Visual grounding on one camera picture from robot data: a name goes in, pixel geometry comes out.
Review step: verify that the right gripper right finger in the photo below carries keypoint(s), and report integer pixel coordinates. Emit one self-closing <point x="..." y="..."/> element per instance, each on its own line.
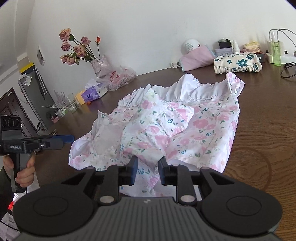
<point x="226" y="204"/>

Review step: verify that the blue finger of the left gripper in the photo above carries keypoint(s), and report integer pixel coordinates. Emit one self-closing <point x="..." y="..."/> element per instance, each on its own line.
<point x="67" y="139"/>

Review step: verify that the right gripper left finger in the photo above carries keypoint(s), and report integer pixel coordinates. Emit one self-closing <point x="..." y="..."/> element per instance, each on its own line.
<point x="62" y="208"/>

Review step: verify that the pink floral ruffled garment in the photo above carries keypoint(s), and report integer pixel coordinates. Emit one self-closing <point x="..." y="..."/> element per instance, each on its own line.
<point x="188" y="123"/>

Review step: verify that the person's left hand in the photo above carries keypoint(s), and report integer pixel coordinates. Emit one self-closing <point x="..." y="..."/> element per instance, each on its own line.
<point x="25" y="177"/>

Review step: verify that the clear drinking glass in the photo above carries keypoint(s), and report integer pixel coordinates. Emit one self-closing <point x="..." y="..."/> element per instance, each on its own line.
<point x="72" y="103"/>

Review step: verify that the grey refrigerator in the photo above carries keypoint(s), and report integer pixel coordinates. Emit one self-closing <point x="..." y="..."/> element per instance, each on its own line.
<point x="37" y="95"/>

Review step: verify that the purple tissue pack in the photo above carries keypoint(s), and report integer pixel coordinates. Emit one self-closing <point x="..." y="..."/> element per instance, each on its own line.
<point x="93" y="90"/>

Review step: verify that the clear printed plastic bag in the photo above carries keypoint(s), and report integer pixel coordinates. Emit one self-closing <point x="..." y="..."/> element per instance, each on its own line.
<point x="117" y="78"/>

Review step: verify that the pink artificial flower bouquet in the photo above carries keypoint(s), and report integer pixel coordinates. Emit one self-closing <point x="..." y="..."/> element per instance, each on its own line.
<point x="77" y="50"/>

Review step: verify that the white socket adapter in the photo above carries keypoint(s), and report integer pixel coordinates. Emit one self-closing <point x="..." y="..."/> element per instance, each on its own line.
<point x="175" y="65"/>

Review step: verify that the teal flower folded cloth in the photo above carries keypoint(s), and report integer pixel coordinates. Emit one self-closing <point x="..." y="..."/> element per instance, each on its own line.
<point x="243" y="62"/>

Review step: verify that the folded pink towel cloth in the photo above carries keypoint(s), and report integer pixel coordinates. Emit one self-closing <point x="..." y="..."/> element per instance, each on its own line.
<point x="197" y="58"/>

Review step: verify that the white power strip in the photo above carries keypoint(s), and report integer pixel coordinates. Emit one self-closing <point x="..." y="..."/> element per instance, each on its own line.
<point x="284" y="59"/>

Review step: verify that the small white bottle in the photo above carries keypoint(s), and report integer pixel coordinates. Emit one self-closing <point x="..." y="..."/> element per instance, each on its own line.
<point x="236" y="49"/>

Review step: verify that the green spray bottle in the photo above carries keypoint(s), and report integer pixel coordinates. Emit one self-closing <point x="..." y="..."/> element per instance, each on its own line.
<point x="276" y="49"/>

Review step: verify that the stack of snack packets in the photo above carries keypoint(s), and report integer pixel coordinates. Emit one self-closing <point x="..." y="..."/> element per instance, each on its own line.
<point x="252" y="47"/>

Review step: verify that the small black box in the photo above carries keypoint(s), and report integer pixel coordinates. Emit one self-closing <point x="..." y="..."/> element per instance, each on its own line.
<point x="224" y="43"/>

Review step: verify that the white wall charger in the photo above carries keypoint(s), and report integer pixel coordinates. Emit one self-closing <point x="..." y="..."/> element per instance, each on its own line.
<point x="270" y="48"/>

